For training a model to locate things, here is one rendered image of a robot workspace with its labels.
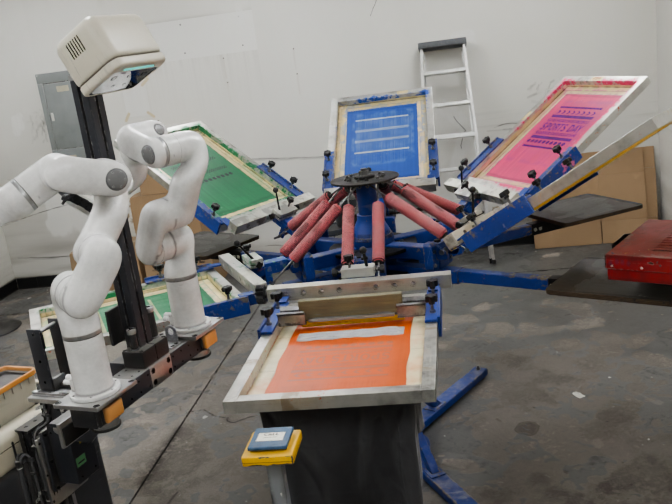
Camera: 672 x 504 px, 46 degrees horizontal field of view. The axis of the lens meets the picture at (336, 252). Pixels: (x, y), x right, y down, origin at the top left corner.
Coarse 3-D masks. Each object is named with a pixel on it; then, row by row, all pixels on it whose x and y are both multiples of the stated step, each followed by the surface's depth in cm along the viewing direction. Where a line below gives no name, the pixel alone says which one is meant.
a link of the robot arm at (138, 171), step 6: (120, 150) 228; (126, 156) 227; (126, 162) 229; (132, 162) 228; (138, 162) 229; (132, 168) 231; (138, 168) 232; (144, 168) 234; (132, 174) 232; (138, 174) 233; (144, 174) 235; (132, 180) 234; (138, 180) 235; (132, 186) 236; (138, 186) 238
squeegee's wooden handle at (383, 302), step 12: (300, 300) 272; (312, 300) 271; (324, 300) 270; (336, 300) 269; (348, 300) 269; (360, 300) 268; (372, 300) 268; (384, 300) 267; (396, 300) 266; (312, 312) 272; (324, 312) 271; (336, 312) 271; (348, 312) 270; (360, 312) 269; (372, 312) 269; (384, 312) 268; (396, 312) 268
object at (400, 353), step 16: (400, 320) 270; (384, 336) 258; (400, 336) 257; (400, 352) 244; (400, 368) 233; (336, 384) 228; (352, 384) 226; (368, 384) 225; (384, 384) 224; (400, 384) 222
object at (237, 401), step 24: (264, 336) 263; (432, 336) 244; (264, 360) 251; (432, 360) 227; (240, 384) 228; (432, 384) 212; (240, 408) 218; (264, 408) 217; (288, 408) 216; (312, 408) 215
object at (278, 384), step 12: (348, 324) 273; (288, 348) 259; (300, 348) 258; (288, 360) 250; (276, 372) 242; (288, 372) 241; (276, 384) 233; (288, 384) 232; (300, 384) 231; (312, 384) 230; (324, 384) 229
